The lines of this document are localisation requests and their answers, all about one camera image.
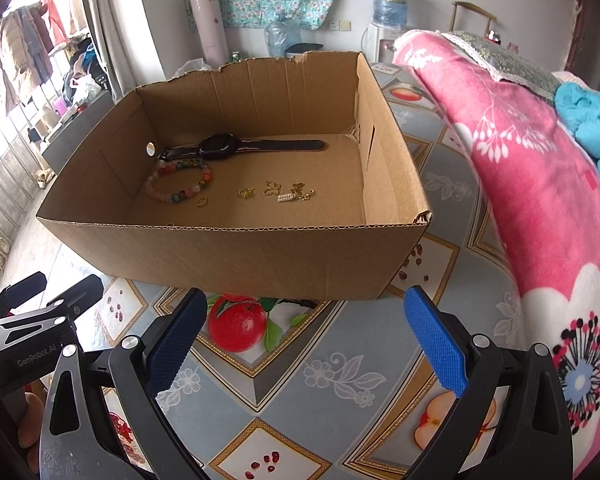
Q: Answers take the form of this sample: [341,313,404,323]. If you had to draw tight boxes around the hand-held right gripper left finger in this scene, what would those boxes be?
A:
[39,287,208,480]

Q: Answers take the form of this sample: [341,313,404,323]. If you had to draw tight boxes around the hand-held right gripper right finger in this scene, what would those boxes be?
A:
[404,285,573,480]

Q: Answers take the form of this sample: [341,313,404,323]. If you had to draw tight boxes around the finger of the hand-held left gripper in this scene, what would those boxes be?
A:
[0,274,104,346]
[0,271,48,317]

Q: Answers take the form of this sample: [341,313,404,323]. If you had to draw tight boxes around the brown cardboard box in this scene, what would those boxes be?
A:
[35,50,435,302]

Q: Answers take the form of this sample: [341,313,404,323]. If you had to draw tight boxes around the pink orange bead bracelet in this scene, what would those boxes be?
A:
[145,166,181,204]

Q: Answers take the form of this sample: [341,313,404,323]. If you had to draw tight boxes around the pink and black wristwatch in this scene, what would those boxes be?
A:
[157,132,327,162]

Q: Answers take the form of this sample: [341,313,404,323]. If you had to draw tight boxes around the person's left hand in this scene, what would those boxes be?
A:
[18,392,47,473]

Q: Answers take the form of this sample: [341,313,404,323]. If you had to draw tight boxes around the fruit print tablecloth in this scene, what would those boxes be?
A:
[27,62,546,480]

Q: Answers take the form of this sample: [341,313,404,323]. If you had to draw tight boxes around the grey cabinet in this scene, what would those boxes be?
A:
[39,91,117,173]

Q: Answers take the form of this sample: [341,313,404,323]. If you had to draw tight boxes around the pink floral blanket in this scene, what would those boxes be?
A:
[392,29,600,461]

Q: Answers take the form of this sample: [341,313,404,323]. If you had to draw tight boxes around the hanging clothes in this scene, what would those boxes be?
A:
[0,0,83,107]

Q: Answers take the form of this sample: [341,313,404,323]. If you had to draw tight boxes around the white plastic bag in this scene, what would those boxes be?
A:
[172,59,214,82]

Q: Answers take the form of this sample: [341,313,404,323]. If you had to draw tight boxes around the blue plush toy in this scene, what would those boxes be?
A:
[554,81,600,172]

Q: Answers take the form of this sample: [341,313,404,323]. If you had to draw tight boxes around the white curtain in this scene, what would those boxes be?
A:
[79,0,172,107]

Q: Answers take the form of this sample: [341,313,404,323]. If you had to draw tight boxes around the lace trimmed pillow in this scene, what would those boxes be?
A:
[441,30,563,107]

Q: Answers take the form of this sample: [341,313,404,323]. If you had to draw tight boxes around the pink rolled mat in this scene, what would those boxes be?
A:
[189,0,229,69]

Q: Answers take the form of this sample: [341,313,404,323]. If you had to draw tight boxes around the white water dispenser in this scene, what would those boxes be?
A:
[364,27,397,64]

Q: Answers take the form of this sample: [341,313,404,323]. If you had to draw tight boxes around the black round appliance lid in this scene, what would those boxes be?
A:
[285,42,327,59]

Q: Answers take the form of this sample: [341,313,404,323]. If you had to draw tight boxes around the clear water jug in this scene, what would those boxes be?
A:
[266,11,302,59]

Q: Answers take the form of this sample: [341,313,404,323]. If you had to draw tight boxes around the wooden chair frame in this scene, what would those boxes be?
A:
[452,1,497,42]

